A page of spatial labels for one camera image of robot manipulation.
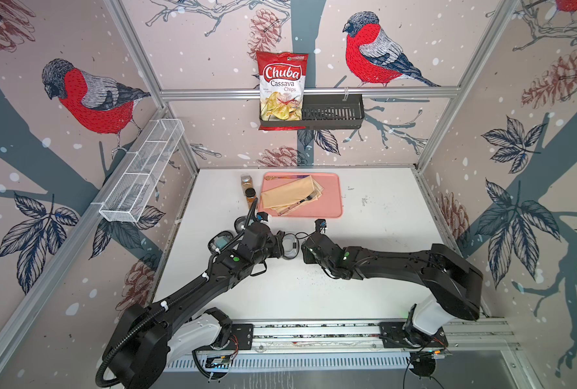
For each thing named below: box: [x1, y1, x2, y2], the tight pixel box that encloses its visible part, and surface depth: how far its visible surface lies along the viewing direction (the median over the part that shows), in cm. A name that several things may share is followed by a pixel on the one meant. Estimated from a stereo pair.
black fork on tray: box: [277, 192, 319, 217], surface depth 108 cm
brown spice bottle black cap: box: [244, 187, 257, 210], surface depth 103 cm
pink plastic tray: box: [259, 171, 343, 219], surface depth 111 cm
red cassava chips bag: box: [256, 51, 309, 131], surface depth 86 cm
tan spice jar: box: [240, 175, 254, 195], surface depth 106 cm
